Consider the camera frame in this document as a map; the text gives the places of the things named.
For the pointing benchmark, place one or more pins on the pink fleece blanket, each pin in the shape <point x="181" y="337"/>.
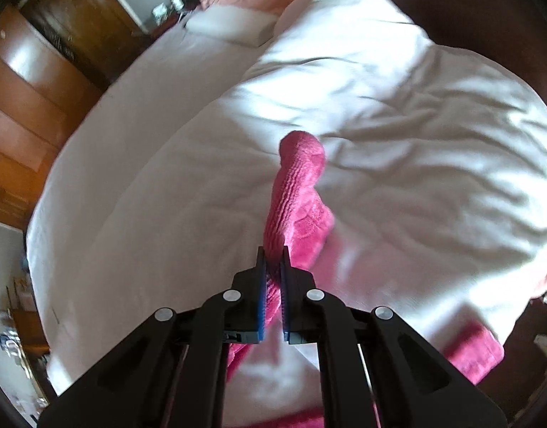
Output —
<point x="296" y="196"/>

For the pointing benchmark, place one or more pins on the nightstand with small items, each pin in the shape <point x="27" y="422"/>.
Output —
<point x="166" y="9"/>

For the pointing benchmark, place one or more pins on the white duvet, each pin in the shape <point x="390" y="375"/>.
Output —
<point x="411" y="151"/>

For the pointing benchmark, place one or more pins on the white pillow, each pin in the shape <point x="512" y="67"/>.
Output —
<point x="231" y="24"/>

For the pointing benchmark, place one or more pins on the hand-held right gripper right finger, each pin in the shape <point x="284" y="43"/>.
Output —
<point x="285" y="298"/>

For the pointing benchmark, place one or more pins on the dark wooden door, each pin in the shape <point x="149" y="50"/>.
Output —
<point x="84" y="18"/>

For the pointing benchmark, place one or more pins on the bed with white sheet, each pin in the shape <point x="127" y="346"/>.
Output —
<point x="135" y="111"/>

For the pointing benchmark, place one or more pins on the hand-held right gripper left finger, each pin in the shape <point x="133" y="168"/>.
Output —
<point x="260" y="296"/>

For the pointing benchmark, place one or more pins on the orange wooden wardrobe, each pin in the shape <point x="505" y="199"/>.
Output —
<point x="28" y="98"/>

